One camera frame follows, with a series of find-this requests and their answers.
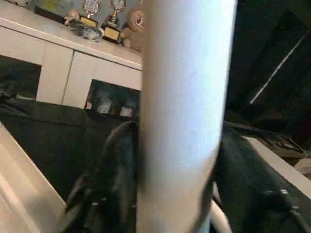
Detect grey tangled bundle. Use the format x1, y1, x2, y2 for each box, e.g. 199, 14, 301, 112
69, 18, 104, 42

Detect beige plush bear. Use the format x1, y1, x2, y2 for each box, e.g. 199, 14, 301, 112
120, 6, 146, 53

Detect gold trophy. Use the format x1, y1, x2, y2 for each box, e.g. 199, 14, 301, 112
102, 0, 122, 45
79, 0, 99, 28

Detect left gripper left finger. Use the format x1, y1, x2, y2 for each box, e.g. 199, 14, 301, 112
57, 120, 144, 233

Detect white cup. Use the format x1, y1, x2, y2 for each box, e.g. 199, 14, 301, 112
120, 104, 133, 117

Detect small pale figurine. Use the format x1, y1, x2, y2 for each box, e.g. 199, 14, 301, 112
63, 9, 81, 26

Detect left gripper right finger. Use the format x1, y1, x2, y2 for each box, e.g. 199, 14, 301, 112
211, 126, 311, 233

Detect white sideboard cabinet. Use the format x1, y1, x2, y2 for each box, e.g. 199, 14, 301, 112
0, 8, 144, 115

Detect black work mat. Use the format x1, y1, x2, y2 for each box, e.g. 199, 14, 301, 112
0, 96, 311, 233

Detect white plastic table leg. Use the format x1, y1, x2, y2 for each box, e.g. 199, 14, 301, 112
136, 0, 240, 233

